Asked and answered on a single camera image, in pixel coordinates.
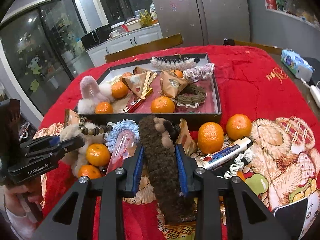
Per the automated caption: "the gold bar snack pack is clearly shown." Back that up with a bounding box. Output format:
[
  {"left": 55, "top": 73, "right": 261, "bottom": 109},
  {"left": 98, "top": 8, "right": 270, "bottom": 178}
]
[{"left": 123, "top": 87, "right": 153, "bottom": 113}]

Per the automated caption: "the brown fuzzy hair clip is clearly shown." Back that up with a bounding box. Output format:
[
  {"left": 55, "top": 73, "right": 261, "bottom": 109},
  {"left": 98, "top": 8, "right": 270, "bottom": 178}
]
[{"left": 138, "top": 115, "right": 194, "bottom": 224}]

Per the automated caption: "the pink crochet scrunchie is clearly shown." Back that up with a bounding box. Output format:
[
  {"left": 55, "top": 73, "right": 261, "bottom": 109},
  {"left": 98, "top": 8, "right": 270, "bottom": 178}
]
[{"left": 183, "top": 63, "right": 215, "bottom": 83}]

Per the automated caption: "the triangular brown snack packet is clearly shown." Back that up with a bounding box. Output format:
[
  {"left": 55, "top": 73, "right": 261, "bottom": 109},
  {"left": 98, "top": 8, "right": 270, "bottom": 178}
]
[{"left": 133, "top": 66, "right": 158, "bottom": 86}]

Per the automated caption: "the person left hand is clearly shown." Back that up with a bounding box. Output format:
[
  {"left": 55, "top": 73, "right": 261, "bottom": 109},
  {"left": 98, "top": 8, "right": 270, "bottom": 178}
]
[{"left": 4, "top": 177, "right": 43, "bottom": 217}]

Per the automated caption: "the beige fluffy plush toy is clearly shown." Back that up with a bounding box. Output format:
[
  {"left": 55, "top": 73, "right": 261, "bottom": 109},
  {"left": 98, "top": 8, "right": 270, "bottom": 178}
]
[{"left": 60, "top": 122, "right": 111, "bottom": 179}]

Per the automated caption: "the orange mandarin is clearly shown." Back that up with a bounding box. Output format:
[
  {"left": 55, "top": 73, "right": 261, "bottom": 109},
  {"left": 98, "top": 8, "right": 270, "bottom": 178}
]
[
  {"left": 226, "top": 114, "right": 252, "bottom": 141},
  {"left": 197, "top": 122, "right": 224, "bottom": 154},
  {"left": 86, "top": 143, "right": 111, "bottom": 167},
  {"left": 121, "top": 72, "right": 132, "bottom": 78},
  {"left": 173, "top": 69, "right": 184, "bottom": 78},
  {"left": 78, "top": 164, "right": 102, "bottom": 179},
  {"left": 150, "top": 96, "right": 175, "bottom": 113},
  {"left": 111, "top": 81, "right": 129, "bottom": 100},
  {"left": 95, "top": 102, "right": 113, "bottom": 114}
]

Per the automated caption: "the white blue tube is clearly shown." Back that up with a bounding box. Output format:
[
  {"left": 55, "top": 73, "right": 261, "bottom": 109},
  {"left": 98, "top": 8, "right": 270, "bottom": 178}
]
[{"left": 196, "top": 137, "right": 253, "bottom": 170}]

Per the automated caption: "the blue crochet scrunchie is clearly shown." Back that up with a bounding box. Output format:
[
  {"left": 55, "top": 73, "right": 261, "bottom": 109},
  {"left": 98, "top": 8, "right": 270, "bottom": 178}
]
[{"left": 104, "top": 119, "right": 140, "bottom": 154}]

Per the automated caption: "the black white scrunchie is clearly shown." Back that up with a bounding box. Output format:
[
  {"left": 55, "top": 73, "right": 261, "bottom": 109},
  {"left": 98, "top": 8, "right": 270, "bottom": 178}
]
[{"left": 223, "top": 148, "right": 254, "bottom": 179}]

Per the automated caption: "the pink clear bottle red cap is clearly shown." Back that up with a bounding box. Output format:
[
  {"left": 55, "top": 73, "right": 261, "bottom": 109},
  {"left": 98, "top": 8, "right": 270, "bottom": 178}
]
[{"left": 106, "top": 130, "right": 136, "bottom": 174}]

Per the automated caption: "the white fluffy plush clip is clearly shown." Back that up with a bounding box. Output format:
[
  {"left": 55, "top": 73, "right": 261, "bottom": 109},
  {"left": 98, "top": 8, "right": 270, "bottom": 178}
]
[{"left": 77, "top": 76, "right": 115, "bottom": 114}]

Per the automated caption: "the cream crochet scrunchie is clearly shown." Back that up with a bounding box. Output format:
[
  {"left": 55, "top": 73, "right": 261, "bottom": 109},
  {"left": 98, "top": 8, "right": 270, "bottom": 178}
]
[{"left": 106, "top": 75, "right": 121, "bottom": 85}]

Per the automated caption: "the white kitchen cabinet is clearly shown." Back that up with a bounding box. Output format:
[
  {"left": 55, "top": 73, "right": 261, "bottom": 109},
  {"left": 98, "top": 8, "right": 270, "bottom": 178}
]
[{"left": 87, "top": 23, "right": 163, "bottom": 67}]

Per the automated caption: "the olive brown scrunchie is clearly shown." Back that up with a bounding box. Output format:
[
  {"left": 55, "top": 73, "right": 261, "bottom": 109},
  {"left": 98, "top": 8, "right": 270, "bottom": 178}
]
[{"left": 173, "top": 84, "right": 207, "bottom": 108}]

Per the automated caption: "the black shallow box tray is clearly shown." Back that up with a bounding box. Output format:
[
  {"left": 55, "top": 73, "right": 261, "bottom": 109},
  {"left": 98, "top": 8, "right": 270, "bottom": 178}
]
[{"left": 83, "top": 59, "right": 222, "bottom": 131}]

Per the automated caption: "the black microwave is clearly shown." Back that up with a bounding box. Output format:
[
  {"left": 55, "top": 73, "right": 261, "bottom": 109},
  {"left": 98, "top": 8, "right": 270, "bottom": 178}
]
[{"left": 81, "top": 24, "right": 112, "bottom": 50}]

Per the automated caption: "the red quilted table cloth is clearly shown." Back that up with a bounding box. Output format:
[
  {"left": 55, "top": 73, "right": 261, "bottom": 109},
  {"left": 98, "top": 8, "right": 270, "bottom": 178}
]
[{"left": 40, "top": 46, "right": 319, "bottom": 239}]

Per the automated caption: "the white fuzzy hair clip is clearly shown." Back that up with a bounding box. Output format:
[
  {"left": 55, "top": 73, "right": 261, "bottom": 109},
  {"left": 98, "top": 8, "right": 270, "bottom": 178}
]
[{"left": 150, "top": 57, "right": 200, "bottom": 71}]

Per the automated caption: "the wooden chair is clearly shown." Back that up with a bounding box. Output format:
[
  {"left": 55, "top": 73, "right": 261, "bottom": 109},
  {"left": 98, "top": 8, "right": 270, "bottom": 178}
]
[
  {"left": 223, "top": 38, "right": 283, "bottom": 55},
  {"left": 105, "top": 34, "right": 183, "bottom": 63}
]

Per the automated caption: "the white power adapter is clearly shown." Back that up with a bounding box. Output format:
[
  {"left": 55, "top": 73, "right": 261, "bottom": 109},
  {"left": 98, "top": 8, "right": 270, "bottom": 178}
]
[{"left": 300, "top": 78, "right": 320, "bottom": 108}]

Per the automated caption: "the blue tissue pack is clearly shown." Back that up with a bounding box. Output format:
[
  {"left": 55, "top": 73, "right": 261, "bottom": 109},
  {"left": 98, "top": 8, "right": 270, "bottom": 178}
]
[{"left": 280, "top": 49, "right": 314, "bottom": 82}]

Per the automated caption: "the wooden bead bracelet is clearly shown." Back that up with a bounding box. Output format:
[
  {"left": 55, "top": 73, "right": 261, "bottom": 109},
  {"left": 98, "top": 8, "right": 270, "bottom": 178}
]
[{"left": 78, "top": 115, "right": 113, "bottom": 136}]

